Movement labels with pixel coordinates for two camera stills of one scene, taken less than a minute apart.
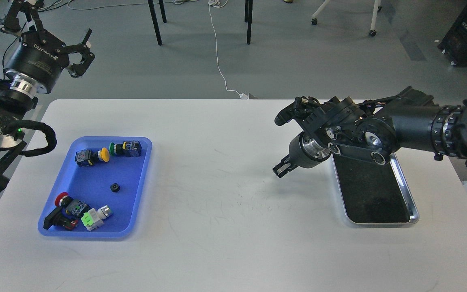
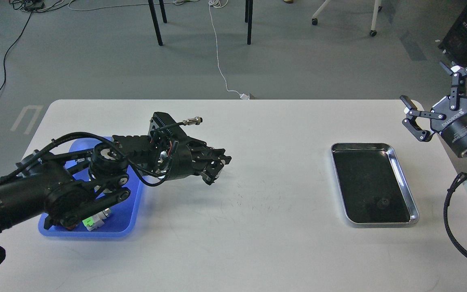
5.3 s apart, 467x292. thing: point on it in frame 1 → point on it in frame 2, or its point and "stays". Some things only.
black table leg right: x=248 y=18 stays
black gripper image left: x=39 y=56 → x=182 y=165
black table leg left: x=155 y=20 stays
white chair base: x=377 y=7 stays
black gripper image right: x=305 y=151 → x=463 y=128
